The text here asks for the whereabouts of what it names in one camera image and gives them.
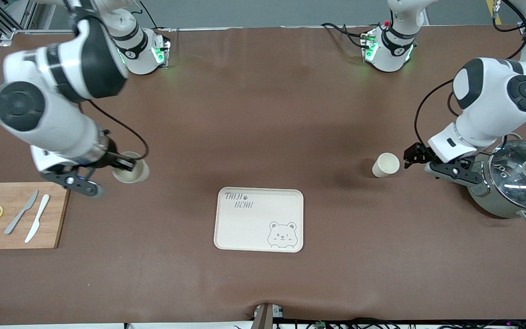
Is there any black base cable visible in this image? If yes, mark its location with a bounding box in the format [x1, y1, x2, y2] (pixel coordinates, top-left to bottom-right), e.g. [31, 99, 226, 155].
[142, 2, 161, 30]
[321, 22, 366, 48]

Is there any cream bear print tray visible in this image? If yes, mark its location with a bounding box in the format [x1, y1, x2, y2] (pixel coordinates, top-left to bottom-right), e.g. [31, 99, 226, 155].
[214, 187, 304, 253]

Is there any grey metal mounting bracket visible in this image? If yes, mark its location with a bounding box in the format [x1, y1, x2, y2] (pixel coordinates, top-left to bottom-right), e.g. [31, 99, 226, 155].
[252, 303, 284, 329]

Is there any aluminium frame profile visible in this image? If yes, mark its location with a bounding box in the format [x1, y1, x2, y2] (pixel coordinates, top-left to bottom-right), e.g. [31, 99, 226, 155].
[0, 0, 44, 47]

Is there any wooden cutting board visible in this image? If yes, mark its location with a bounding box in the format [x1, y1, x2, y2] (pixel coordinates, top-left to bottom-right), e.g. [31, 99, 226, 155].
[0, 182, 72, 250]

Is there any white IKEA cup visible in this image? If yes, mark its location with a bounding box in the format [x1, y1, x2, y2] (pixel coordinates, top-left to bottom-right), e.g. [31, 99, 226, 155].
[372, 153, 400, 178]
[111, 151, 150, 184]

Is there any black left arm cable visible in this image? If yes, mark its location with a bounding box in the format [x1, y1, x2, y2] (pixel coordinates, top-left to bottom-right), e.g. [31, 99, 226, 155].
[415, 0, 526, 149]

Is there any grey cooking pot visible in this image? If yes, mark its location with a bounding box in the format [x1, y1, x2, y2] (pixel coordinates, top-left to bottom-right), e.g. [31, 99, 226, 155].
[466, 133, 526, 224]

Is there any white plastic knife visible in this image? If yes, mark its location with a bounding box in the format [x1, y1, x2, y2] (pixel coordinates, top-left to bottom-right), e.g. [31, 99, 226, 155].
[25, 194, 51, 244]

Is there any glass pot lid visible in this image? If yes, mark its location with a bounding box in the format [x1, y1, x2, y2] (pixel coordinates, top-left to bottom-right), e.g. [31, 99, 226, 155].
[488, 139, 526, 212]

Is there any grey plastic knife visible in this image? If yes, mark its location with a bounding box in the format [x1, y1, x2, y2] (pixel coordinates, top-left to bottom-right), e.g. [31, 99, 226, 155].
[4, 190, 39, 235]

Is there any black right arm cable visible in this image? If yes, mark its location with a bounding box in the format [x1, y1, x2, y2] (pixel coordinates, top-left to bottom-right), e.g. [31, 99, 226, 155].
[89, 101, 149, 160]

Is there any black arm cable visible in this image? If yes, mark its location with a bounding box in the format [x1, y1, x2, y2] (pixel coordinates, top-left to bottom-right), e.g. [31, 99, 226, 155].
[89, 101, 149, 160]
[415, 0, 526, 149]

